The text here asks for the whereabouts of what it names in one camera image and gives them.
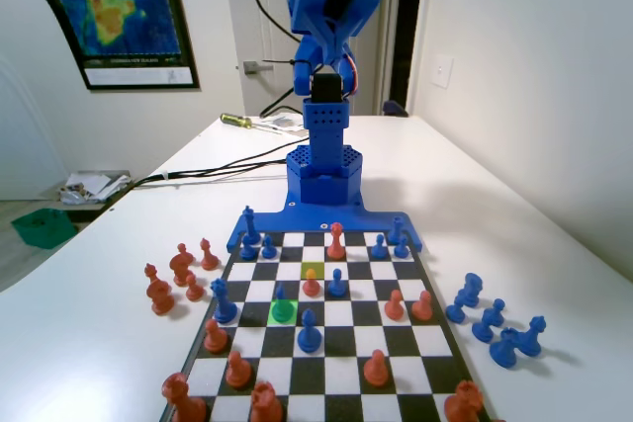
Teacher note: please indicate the orange pawn chess piece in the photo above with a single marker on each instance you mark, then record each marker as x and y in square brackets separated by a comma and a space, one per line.
[215, 338]
[194, 289]
[182, 248]
[310, 286]
[422, 307]
[238, 371]
[394, 307]
[376, 370]

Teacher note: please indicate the blue queen chess piece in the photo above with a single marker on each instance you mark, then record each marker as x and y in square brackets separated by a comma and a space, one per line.
[222, 303]

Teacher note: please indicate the green bin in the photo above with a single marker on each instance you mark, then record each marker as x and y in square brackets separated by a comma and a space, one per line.
[44, 229]

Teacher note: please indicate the orange knight chess piece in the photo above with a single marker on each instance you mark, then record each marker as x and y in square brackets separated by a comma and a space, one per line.
[179, 266]
[161, 299]

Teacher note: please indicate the orange queen chess piece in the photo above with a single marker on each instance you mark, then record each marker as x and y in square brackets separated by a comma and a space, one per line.
[336, 246]

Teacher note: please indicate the white paper packet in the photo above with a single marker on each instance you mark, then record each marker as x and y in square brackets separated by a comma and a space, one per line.
[282, 121]

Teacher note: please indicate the white door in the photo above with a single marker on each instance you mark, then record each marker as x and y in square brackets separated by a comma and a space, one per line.
[237, 22]

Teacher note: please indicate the blue pawn chess piece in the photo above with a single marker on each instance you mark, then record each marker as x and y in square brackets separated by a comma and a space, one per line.
[336, 285]
[455, 311]
[267, 248]
[482, 329]
[378, 248]
[495, 312]

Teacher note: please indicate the blue king chess piece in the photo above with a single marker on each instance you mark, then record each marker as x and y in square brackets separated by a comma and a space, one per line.
[251, 229]

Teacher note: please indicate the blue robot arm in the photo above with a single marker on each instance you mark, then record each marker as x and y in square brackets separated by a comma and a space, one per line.
[324, 180]

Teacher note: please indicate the black white chessboard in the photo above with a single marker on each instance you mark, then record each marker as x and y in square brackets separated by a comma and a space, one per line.
[346, 338]

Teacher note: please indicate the orange rook chess piece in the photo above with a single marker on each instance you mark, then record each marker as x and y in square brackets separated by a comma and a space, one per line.
[266, 404]
[462, 404]

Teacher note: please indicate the white arched panel black trim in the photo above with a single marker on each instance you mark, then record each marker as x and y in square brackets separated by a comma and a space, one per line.
[20, 71]

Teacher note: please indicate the pile of papers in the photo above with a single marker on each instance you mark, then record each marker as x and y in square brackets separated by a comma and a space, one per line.
[89, 185]

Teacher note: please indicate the dark blue chair back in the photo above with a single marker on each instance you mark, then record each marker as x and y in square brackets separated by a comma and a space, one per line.
[395, 109]

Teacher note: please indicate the blue bishop chess piece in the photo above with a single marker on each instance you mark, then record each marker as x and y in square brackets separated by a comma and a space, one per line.
[282, 308]

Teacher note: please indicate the blue pawn board centre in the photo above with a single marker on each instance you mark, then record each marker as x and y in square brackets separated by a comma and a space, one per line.
[309, 333]

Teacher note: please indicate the white light switch plate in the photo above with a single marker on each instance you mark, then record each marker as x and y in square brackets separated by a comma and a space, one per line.
[441, 71]

